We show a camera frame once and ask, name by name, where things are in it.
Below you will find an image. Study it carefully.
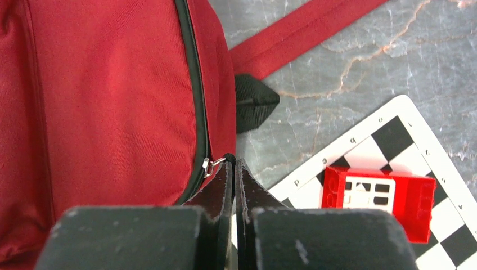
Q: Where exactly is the black white chessboard mat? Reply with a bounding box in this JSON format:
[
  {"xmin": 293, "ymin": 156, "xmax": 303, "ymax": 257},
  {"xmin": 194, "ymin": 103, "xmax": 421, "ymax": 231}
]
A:
[{"xmin": 270, "ymin": 95, "xmax": 476, "ymax": 269}]

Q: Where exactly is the red student backpack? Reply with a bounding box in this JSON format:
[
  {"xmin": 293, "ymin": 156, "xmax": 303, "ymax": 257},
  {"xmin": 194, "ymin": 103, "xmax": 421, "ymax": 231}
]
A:
[{"xmin": 1, "ymin": 1, "xmax": 381, "ymax": 269}]

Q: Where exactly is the red toy brick house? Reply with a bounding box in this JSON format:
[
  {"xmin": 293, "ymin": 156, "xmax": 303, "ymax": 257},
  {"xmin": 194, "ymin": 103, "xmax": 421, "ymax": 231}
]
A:
[{"xmin": 321, "ymin": 166, "xmax": 437, "ymax": 244}]

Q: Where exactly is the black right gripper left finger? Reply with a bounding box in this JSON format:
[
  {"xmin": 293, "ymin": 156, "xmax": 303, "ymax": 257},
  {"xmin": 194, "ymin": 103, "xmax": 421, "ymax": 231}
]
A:
[{"xmin": 35, "ymin": 161, "xmax": 234, "ymax": 269}]

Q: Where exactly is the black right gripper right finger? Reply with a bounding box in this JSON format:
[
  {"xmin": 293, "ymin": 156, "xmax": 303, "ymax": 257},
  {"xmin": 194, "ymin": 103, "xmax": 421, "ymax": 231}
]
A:
[{"xmin": 235, "ymin": 159, "xmax": 417, "ymax": 269}]

